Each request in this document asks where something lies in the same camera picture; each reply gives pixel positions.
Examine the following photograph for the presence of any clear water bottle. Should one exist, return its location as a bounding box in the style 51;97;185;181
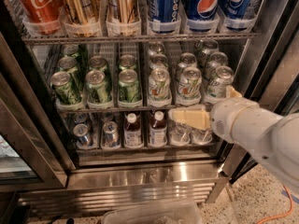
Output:
170;122;191;147
192;129;212;145

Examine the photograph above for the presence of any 7up can back left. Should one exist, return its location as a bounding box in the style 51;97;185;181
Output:
148;42;165;57

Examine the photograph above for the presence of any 7up can second-row middle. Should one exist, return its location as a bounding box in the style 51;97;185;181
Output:
175;52;197;80

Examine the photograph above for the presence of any blue Pepsi can right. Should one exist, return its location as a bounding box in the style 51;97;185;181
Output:
221;0;263;20

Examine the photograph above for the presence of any green can back left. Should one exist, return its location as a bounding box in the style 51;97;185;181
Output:
62;44;88;66

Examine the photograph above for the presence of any brown juice bottle right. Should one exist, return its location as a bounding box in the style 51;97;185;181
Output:
149;111;167;147

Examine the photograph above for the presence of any silver blue can back left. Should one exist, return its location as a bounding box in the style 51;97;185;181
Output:
74;113;92;130

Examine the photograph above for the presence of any gold can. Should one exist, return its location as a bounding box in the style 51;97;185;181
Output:
63;0;101;37
107;0;139;36

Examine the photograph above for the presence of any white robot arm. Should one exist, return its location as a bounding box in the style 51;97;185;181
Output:
169;96;299;192

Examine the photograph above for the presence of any green can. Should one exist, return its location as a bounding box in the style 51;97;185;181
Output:
62;44;88;66
50;71;81;105
119;69;141;103
85;70;112;104

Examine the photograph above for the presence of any gold can right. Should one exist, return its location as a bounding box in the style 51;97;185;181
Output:
107;0;139;36

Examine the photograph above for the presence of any silver blue can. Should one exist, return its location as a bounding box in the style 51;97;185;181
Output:
103;121;120;148
74;113;92;130
100;112;115;123
73;123;93;147

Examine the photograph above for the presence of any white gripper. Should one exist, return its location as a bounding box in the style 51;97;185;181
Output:
168;85;282;144

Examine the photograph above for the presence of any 7up can second-row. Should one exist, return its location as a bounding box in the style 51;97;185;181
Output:
175;52;197;80
149;54;168;71
204;51;228;80

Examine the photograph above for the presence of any orange cable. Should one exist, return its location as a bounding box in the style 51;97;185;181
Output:
255;185;295;224

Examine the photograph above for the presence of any green can second-row left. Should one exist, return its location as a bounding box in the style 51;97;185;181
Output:
58;57;83;91

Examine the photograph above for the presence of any red Coca-Cola can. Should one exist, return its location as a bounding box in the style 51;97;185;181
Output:
19;0;60;35

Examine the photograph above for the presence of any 7up can second-row left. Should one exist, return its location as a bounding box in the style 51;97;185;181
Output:
149;54;168;71

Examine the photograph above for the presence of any blue pepsi can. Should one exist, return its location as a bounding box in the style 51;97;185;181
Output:
221;0;263;20
187;0;219;33

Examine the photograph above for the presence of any silver blue can front left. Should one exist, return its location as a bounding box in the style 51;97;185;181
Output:
73;123;93;147

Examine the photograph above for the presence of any clear water bottle left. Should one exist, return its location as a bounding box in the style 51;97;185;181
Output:
170;122;191;147

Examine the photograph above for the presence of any white 7up can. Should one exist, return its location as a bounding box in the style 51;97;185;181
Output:
206;65;234;98
178;66;202;100
149;68;170;101

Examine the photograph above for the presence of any green can front left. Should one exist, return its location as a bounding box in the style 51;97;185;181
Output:
50;71;81;105

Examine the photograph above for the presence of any green can second-row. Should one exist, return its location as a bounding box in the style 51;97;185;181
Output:
118;55;137;71
58;57;83;91
89;55;111;77

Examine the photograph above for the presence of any blue Pepsi can middle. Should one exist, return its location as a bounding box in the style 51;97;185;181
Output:
187;0;219;33

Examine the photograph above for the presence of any stainless steel fridge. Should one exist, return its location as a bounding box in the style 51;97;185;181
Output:
1;0;299;217

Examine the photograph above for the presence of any gold can left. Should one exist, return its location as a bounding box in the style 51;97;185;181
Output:
63;0;101;37

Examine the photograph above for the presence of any green can second-row right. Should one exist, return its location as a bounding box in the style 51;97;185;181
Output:
118;55;137;71

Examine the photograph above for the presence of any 7up can second-row right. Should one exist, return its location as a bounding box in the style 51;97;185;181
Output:
204;51;228;80

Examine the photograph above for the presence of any silver blue can back right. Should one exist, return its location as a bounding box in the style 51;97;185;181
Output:
100;112;115;123

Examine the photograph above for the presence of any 7up can back right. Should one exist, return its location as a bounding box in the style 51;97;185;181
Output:
193;40;219;69

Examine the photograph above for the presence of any brown juice bottle left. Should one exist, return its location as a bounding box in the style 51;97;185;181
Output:
124;113;142;148

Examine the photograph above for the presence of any green can front middle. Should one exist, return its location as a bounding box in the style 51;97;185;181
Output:
85;70;112;104

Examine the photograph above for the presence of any clear plastic bin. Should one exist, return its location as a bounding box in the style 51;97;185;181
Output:
101;199;203;224

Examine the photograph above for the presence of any green can front right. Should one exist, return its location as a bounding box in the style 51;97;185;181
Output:
119;69;141;103

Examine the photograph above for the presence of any silver blue can front right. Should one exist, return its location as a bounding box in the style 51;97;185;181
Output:
103;121;120;148

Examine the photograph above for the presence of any blue Bud Light can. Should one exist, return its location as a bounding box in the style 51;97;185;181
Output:
148;0;179;34

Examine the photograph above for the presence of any green can second-row middle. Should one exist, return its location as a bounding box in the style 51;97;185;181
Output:
89;55;111;77

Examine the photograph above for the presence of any fridge door left glass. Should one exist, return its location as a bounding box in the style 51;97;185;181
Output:
0;35;68;192

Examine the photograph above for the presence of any clear water bottle right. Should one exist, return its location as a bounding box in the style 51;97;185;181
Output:
192;129;212;145

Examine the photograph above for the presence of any brown juice bottle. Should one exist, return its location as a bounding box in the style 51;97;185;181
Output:
149;111;167;147
124;113;142;148

